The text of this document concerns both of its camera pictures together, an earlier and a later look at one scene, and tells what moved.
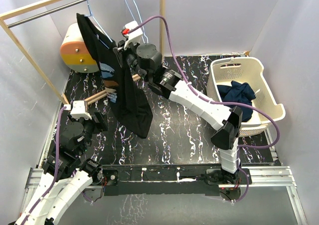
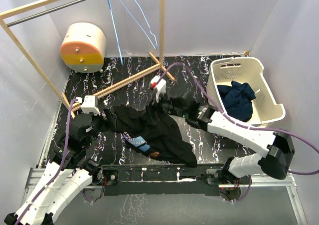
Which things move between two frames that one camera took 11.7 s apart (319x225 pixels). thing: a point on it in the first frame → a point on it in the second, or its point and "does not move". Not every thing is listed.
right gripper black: [122, 53] → [160, 100]
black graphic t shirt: [129, 105] → [154, 132]
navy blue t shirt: [240, 93] does not move
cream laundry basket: [249, 71] does not move
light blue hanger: [90, 14] → [109, 3]
